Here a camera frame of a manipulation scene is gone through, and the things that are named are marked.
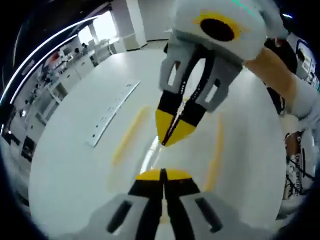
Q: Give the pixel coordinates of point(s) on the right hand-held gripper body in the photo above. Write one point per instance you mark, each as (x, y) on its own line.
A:
(245, 40)

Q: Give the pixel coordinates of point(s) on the white blue printed board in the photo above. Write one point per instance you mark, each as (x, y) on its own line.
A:
(306, 62)

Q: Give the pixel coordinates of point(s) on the white square pillar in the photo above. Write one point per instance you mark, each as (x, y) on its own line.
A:
(130, 22)

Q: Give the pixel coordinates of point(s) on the white power strip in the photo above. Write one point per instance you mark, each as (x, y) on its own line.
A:
(112, 112)

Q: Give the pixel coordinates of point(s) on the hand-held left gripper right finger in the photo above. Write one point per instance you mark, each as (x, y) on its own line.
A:
(185, 190)

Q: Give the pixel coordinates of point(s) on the row of white desks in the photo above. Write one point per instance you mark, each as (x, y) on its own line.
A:
(62, 72)

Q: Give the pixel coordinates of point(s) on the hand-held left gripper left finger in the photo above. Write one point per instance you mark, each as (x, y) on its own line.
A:
(145, 190)

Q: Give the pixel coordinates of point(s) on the person's white printed shirt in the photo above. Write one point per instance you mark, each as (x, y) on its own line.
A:
(297, 195)

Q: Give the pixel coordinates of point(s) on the ceiling light strip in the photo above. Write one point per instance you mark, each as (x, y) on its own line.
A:
(42, 61)
(37, 50)

